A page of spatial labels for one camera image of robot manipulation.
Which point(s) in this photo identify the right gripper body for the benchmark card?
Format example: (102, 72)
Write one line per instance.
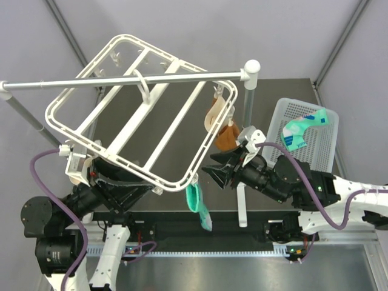
(241, 174)

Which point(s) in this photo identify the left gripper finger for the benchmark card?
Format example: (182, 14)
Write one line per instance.
(114, 172)
(119, 197)

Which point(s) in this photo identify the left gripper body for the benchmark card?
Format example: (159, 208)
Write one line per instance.
(93, 176)

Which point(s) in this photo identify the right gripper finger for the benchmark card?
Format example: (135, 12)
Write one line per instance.
(230, 157)
(223, 175)

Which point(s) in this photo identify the orange brown sock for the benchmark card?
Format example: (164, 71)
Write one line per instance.
(227, 136)

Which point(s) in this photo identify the teal sock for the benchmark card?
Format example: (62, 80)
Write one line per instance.
(195, 203)
(293, 132)

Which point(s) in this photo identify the white square clip hanger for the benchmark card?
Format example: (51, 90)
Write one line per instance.
(152, 71)

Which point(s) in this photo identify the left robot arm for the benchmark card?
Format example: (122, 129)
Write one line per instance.
(61, 238)

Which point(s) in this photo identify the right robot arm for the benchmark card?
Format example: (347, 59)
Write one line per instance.
(323, 200)

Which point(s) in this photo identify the beige sock left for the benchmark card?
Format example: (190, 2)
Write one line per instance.
(81, 176)

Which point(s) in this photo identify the beige sock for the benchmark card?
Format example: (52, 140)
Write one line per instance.
(81, 176)
(218, 104)

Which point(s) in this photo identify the beige sock right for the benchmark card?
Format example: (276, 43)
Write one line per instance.
(218, 104)

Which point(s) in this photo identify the dark grey table mat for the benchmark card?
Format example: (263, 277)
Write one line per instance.
(183, 145)

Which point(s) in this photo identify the white perforated plastic basket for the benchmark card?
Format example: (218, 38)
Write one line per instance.
(320, 141)

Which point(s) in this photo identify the silver white drying rack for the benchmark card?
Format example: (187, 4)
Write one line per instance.
(151, 87)

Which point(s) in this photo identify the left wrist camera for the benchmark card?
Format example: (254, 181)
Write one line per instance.
(75, 154)

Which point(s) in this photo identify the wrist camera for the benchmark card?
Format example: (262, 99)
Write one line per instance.
(253, 137)
(75, 154)

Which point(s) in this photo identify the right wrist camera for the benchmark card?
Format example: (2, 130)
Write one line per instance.
(253, 137)

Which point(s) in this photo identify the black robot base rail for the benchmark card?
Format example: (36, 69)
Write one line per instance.
(182, 231)

